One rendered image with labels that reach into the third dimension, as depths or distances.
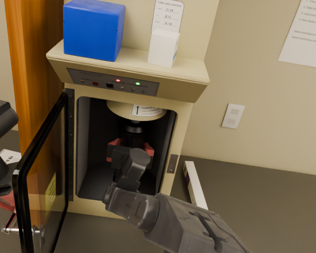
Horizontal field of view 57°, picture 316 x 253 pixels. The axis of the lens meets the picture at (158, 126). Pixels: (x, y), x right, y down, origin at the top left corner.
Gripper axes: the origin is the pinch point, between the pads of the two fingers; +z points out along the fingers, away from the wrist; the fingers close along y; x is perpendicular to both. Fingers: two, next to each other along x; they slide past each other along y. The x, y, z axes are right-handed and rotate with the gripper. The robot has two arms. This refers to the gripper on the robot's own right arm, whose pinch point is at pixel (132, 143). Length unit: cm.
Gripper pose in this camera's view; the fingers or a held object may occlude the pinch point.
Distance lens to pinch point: 92.6
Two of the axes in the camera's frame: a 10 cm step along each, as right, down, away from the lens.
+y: -9.9, -1.5, -0.6
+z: 0.3, -5.4, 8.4
